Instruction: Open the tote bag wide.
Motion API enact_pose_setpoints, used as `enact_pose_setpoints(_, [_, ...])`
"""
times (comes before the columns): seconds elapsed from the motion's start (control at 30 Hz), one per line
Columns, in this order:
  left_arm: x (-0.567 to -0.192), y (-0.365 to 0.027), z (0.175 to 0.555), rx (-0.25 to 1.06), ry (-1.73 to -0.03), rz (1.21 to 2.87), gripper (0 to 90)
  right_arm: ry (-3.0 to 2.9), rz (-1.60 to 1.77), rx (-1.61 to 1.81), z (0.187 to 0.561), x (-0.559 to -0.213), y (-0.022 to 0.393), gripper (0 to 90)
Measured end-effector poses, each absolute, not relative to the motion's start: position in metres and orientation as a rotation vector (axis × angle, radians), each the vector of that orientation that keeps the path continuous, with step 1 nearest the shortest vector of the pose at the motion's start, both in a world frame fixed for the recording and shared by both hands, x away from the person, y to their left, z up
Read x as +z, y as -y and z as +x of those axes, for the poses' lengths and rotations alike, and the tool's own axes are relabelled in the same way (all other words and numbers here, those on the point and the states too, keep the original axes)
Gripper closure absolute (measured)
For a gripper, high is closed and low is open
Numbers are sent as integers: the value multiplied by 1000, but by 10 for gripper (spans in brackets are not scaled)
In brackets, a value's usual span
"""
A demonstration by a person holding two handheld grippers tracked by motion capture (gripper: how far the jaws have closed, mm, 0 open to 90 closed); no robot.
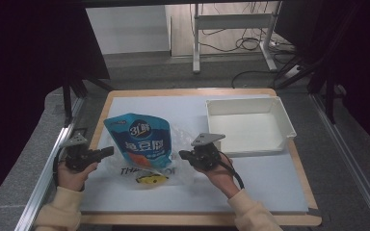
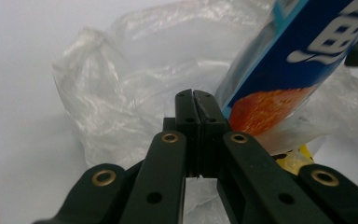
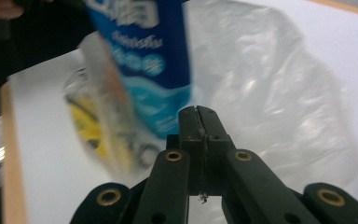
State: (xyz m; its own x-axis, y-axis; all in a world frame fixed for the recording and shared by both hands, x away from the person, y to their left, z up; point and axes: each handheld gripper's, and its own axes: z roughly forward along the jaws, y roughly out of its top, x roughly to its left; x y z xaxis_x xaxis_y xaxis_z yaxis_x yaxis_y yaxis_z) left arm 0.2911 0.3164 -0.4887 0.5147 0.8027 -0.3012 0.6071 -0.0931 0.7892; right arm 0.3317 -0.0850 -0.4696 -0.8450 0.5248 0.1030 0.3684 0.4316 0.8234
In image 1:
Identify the person's left hand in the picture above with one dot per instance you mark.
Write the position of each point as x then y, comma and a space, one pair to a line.
74, 178

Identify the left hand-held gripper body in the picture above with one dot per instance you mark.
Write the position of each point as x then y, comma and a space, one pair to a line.
77, 155

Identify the black curtain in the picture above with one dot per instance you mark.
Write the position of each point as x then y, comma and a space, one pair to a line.
359, 64
19, 80

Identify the white plastic box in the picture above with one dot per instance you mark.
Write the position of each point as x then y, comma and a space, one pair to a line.
249, 128

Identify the clear plastic bag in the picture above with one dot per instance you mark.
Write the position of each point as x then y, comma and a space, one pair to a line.
179, 166

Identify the pale grey table mat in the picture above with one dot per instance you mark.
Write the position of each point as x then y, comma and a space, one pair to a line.
263, 179

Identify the person's right hand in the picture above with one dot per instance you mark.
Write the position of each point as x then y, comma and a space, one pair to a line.
220, 178

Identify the black metal stand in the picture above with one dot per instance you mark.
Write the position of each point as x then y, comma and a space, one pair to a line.
67, 102
329, 96

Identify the white metal desk frame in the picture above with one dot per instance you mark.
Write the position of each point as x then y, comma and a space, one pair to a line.
234, 20

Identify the aluminium rail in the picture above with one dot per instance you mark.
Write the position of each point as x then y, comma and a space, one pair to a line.
350, 160
45, 179

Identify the blue snack pouch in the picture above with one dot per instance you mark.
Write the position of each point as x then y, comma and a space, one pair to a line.
144, 141

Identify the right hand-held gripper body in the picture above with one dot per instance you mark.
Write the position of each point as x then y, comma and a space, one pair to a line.
205, 155

